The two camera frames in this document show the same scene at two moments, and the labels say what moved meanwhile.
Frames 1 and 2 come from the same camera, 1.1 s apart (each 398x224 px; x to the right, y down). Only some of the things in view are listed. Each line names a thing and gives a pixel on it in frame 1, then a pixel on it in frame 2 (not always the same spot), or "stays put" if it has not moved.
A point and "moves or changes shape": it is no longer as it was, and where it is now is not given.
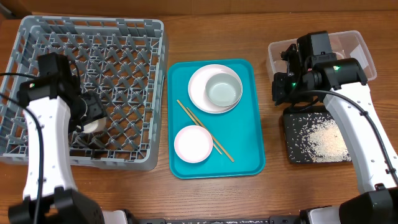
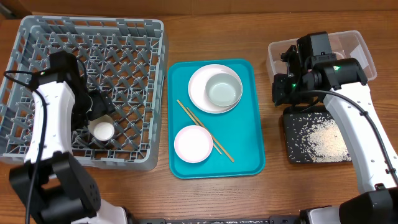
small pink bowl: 193,144 stays put
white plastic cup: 96,126 moves or changes shape
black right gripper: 280,88 stays put
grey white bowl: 223,89 stays put
